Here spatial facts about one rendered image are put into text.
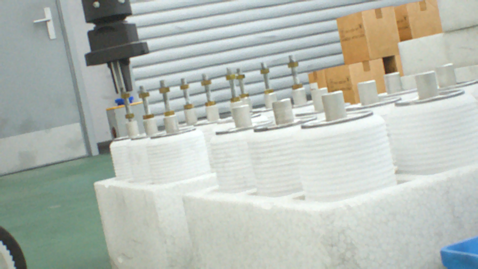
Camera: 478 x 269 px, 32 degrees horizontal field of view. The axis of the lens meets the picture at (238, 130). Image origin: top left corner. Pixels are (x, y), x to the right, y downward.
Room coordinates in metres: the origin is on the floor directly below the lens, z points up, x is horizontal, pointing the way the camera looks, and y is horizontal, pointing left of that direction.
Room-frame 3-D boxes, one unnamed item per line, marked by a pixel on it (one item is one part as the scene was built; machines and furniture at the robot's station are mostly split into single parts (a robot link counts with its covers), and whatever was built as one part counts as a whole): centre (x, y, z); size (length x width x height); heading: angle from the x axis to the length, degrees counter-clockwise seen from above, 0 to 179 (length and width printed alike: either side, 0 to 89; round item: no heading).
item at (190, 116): (1.63, 0.08, 0.26); 0.02 x 0.02 x 0.03
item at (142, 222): (1.52, 0.04, 0.09); 0.39 x 0.39 x 0.18; 22
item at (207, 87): (1.52, 0.04, 0.30); 0.01 x 0.01 x 0.08
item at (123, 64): (1.58, 0.18, 0.37); 0.03 x 0.02 x 0.06; 163
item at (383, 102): (1.02, -0.16, 0.25); 0.08 x 0.08 x 0.01
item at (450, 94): (0.91, -0.21, 0.25); 0.08 x 0.08 x 0.01
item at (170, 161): (1.36, 0.10, 0.16); 0.10 x 0.10 x 0.18
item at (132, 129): (1.58, 0.19, 0.26); 0.02 x 0.02 x 0.03
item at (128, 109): (1.58, 0.19, 0.31); 0.01 x 0.01 x 0.08
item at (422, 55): (4.37, -1.17, 0.27); 0.39 x 0.39 x 0.18; 26
